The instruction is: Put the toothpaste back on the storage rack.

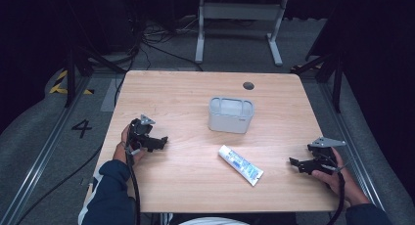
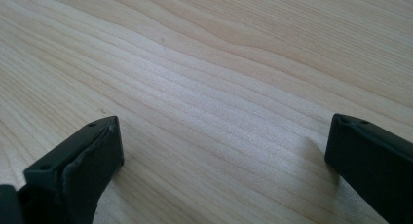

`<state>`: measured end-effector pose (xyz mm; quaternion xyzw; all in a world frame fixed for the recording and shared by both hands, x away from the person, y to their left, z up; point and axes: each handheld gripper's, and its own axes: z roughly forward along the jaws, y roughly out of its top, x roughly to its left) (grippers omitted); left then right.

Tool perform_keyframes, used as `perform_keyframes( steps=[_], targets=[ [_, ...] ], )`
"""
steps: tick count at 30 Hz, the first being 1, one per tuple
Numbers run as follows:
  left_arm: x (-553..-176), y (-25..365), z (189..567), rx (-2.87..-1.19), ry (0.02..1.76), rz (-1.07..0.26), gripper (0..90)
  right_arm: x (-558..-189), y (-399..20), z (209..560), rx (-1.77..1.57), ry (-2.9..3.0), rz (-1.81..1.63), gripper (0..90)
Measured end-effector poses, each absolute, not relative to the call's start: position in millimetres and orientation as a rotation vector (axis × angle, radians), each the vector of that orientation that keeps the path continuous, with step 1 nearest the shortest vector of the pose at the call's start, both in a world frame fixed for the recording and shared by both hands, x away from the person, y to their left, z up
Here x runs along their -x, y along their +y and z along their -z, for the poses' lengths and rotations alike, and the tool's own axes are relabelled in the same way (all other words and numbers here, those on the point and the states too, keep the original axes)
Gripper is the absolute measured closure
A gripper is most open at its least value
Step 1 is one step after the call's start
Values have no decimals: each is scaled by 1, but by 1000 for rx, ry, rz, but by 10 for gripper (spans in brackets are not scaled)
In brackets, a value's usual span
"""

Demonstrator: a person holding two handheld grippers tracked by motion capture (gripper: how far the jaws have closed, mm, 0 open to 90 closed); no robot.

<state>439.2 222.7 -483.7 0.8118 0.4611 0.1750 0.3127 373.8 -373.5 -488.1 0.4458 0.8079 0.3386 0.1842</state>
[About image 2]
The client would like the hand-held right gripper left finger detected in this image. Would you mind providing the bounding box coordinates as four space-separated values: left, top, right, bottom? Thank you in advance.
18 115 126 224

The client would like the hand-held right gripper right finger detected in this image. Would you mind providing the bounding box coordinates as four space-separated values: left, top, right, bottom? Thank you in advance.
324 113 413 224

